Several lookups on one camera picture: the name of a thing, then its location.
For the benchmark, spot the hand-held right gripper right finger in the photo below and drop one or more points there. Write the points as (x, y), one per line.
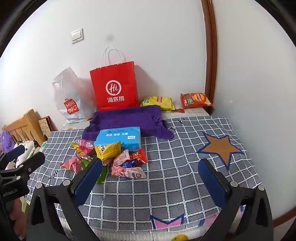
(212, 183)

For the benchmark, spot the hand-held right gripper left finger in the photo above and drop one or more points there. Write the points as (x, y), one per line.
(89, 178)

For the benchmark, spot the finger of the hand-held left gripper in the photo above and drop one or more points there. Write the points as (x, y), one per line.
(32, 162)
(13, 151)

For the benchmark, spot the green snack packet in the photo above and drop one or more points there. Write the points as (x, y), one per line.
(103, 176)

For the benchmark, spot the pale pink barcode packet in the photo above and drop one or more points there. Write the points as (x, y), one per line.
(71, 163)

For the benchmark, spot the magenta snack packet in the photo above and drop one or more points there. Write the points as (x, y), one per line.
(85, 144)

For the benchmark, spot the yellow triangular snack packet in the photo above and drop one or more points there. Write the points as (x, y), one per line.
(107, 149)

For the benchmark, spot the shiny foil candy packet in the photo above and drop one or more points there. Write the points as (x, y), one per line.
(75, 146)

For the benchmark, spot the light pink snack packet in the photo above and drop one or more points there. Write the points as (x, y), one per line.
(121, 157)

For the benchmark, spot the pink white cartoon packet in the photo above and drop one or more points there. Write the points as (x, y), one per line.
(129, 173)

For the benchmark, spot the blue snack packet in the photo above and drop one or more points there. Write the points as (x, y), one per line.
(128, 164)

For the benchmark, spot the red snack packet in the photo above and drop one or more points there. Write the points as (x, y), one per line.
(141, 155)

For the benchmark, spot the purple towel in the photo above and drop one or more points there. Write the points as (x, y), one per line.
(129, 118)

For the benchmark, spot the white spotted cloth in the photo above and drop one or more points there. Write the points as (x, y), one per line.
(25, 147)

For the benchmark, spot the purple plush toy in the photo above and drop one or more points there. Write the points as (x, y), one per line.
(5, 141)

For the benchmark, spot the patterned gift box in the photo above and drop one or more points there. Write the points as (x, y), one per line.
(45, 127)

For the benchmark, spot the blue tissue pack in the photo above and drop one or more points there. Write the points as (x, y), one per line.
(118, 136)

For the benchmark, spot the grey checked blanket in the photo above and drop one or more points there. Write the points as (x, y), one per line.
(161, 185)

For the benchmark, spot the white plastic bag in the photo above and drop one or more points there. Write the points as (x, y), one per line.
(69, 92)

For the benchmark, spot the orange chip bag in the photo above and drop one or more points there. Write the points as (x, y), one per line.
(195, 99)

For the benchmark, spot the yellow chip bag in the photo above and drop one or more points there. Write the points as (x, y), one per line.
(159, 102)

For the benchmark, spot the red paper bag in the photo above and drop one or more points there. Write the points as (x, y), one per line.
(115, 78)

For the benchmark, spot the brown wooden door frame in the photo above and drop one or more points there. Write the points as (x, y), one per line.
(210, 58)

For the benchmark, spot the white light switch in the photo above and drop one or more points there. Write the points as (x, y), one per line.
(77, 36)

